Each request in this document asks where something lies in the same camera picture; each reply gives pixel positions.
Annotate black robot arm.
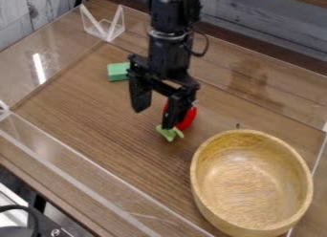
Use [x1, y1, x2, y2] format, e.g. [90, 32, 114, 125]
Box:
[128, 0, 200, 129]

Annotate wooden bowl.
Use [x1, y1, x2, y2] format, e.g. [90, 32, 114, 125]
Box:
[190, 129, 312, 237]

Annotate clear acrylic enclosure wall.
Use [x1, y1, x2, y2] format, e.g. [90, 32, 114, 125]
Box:
[0, 10, 327, 237]

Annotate green rectangular block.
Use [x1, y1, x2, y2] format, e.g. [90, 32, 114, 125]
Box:
[106, 62, 130, 81]

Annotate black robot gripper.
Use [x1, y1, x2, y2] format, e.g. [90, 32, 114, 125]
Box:
[126, 30, 201, 131]

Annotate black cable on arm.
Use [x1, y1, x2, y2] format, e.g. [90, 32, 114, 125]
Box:
[182, 28, 210, 58]

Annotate red toy strawberry green leaves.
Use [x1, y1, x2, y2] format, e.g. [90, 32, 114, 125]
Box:
[156, 106, 197, 142]

